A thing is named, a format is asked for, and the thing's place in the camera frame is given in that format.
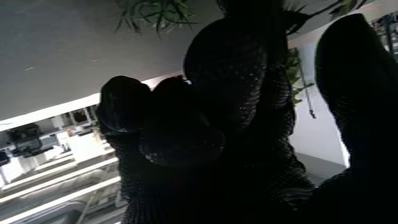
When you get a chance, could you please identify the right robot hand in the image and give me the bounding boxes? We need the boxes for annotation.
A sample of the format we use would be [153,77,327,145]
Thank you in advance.
[96,0,398,224]

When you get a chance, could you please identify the green plant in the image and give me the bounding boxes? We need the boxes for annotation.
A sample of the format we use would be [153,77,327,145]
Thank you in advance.
[114,0,201,35]

